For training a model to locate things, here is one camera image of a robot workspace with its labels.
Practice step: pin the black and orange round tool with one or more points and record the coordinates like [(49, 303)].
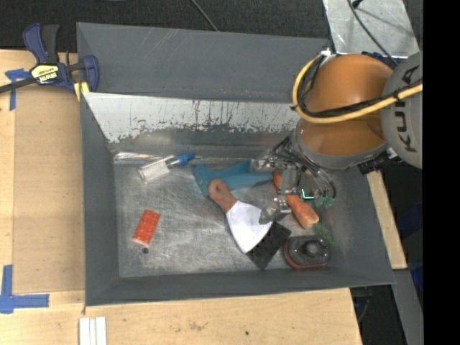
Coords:
[(305, 253)]

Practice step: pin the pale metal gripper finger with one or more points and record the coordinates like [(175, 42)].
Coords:
[(276, 212), (261, 164)]

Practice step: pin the orange toy carrot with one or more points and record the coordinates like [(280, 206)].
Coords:
[(305, 212)]

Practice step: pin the clear glass bottle blue cap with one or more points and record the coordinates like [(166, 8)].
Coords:
[(158, 167)]

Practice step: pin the grey metal bin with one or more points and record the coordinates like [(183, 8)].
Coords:
[(187, 63)]

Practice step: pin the pale wood flat board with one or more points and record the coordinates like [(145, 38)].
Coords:
[(46, 192)]

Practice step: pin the black flat brush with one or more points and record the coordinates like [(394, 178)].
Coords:
[(269, 246)]

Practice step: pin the red studded flat block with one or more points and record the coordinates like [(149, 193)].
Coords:
[(146, 227)]

